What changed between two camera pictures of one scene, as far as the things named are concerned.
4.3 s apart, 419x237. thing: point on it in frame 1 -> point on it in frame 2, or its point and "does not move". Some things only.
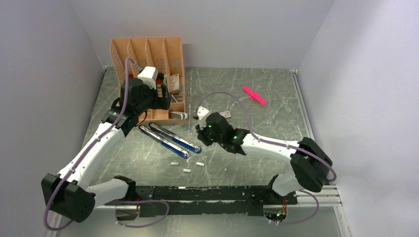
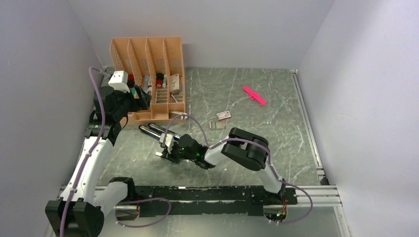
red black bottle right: x=159 y=79 does not move
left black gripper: x=159 y=102 -> x=136 y=105
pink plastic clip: x=254 y=95 does not move
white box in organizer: x=174 y=82 does not move
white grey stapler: x=178 y=115 does not move
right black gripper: x=201 y=135 -> x=171 y=156
